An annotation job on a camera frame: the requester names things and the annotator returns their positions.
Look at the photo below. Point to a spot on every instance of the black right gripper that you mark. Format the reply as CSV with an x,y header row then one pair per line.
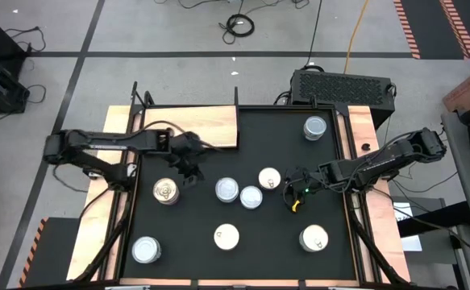
x,y
311,179

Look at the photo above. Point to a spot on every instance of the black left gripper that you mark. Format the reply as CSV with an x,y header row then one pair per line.
x,y
186,146

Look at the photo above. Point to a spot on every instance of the blue red pull-tab can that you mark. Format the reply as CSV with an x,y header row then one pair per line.
x,y
226,236
166,191
269,178
313,238

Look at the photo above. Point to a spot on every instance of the green white tuna can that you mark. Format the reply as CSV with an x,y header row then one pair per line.
x,y
251,197
146,249
314,127
226,189

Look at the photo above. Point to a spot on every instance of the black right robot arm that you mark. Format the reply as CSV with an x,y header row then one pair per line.
x,y
379,159

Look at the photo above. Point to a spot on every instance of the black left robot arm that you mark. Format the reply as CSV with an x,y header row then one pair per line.
x,y
109,143

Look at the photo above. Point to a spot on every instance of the light wooden shelf board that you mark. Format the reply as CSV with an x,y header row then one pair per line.
x,y
218,121

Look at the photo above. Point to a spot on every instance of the black table mat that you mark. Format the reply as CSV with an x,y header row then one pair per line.
x,y
267,258

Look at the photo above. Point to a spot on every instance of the black perforated computer case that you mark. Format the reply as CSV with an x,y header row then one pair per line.
x,y
339,88

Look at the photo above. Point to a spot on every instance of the white paper sheet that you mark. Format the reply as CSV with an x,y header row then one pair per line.
x,y
414,243

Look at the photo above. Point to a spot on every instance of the black metal beam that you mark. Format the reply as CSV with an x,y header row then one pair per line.
x,y
440,219

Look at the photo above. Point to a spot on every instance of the black mat with orange stripes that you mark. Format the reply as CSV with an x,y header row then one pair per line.
x,y
432,28
57,253

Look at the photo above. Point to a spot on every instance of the grey side table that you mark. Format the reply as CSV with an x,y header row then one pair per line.
x,y
460,169

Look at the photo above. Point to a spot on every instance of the black aluminium rig frame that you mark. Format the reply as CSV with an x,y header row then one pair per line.
x,y
363,241

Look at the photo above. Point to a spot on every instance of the black metal shelf frame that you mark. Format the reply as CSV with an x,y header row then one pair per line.
x,y
237,100

